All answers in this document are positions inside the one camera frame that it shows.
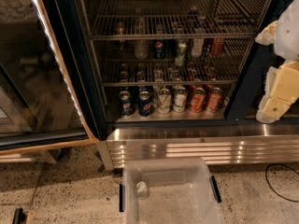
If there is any red coke can shelf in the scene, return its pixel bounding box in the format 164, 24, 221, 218
209, 37, 225, 56

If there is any stainless steel fridge cabinet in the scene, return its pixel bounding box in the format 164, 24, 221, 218
53, 0, 298, 169

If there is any clear glass in bin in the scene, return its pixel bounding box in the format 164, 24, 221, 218
135, 181, 148, 200

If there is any right white green can bottom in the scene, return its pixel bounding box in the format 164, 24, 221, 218
173, 86, 187, 113

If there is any left orange can bottom shelf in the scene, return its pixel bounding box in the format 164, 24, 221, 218
189, 88, 206, 113

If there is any wire shelf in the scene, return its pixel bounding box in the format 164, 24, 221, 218
90, 0, 271, 40
101, 39, 247, 87

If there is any left white green can bottom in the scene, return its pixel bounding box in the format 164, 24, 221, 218
158, 88, 171, 115

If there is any clear plastic storage bin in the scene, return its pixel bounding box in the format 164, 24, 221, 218
120, 158, 224, 224

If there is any clear bottle middle shelf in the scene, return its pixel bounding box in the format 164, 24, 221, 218
135, 17, 149, 60

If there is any top wire shelf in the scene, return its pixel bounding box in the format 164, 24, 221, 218
90, 0, 271, 40

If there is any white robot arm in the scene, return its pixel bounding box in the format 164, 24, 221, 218
255, 0, 299, 123

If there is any middle wire shelf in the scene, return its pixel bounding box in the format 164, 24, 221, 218
101, 39, 247, 87

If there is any black cable on floor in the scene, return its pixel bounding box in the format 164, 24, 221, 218
264, 162, 299, 203

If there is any right pepsi can bottom shelf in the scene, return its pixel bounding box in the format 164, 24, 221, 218
138, 91, 152, 116

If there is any green can middle shelf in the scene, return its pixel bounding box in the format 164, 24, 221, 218
175, 39, 187, 66

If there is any white green can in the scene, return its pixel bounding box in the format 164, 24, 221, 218
173, 86, 187, 113
158, 88, 171, 115

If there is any white can middle shelf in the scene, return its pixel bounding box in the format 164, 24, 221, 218
192, 38, 204, 58

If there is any open glass fridge door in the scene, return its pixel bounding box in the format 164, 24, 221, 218
0, 0, 96, 155

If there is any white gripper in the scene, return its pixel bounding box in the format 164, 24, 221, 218
255, 0, 299, 123

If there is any orange can shelf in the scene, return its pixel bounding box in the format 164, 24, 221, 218
206, 87, 222, 113
189, 88, 206, 113

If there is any black object floor corner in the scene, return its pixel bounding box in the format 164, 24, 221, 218
12, 208, 23, 224

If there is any pepsi can middle shelf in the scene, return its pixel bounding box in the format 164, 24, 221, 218
154, 40, 165, 59

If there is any right orange can bottom shelf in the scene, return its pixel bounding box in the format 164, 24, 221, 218
206, 87, 222, 113

